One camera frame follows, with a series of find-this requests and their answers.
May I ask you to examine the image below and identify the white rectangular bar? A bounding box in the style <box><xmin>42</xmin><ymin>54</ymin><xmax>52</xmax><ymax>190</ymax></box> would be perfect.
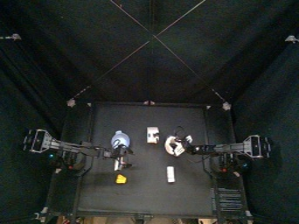
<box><xmin>165</xmin><ymin>165</ymin><xmax>176</xmax><ymax>184</ymax></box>

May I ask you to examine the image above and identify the white box with dark print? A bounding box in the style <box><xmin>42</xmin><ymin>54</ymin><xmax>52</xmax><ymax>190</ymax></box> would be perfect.
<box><xmin>145</xmin><ymin>126</ymin><xmax>161</xmax><ymax>144</ymax></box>

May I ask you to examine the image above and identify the yellow toy cheese wedge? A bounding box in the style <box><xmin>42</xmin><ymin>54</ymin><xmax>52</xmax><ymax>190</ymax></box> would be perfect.
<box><xmin>115</xmin><ymin>173</ymin><xmax>128</xmax><ymax>185</ymax></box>

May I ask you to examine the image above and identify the silver table leg bracket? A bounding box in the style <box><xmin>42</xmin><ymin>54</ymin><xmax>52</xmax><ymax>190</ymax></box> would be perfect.
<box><xmin>32</xmin><ymin>206</ymin><xmax>50</xmax><ymax>224</ymax></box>
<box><xmin>241</xmin><ymin>210</ymin><xmax>255</xmax><ymax>224</ymax></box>

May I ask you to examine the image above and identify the black looped gripper cable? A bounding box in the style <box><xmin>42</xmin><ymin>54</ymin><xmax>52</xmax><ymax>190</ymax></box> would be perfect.
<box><xmin>172</xmin><ymin>125</ymin><xmax>187</xmax><ymax>138</ymax></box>

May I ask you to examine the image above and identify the thin diagonal brace rod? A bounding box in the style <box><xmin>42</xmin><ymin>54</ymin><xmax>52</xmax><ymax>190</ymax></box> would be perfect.
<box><xmin>108</xmin><ymin>0</ymin><xmax>227</xmax><ymax>103</ymax></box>
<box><xmin>71</xmin><ymin>0</ymin><xmax>208</xmax><ymax>100</ymax></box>

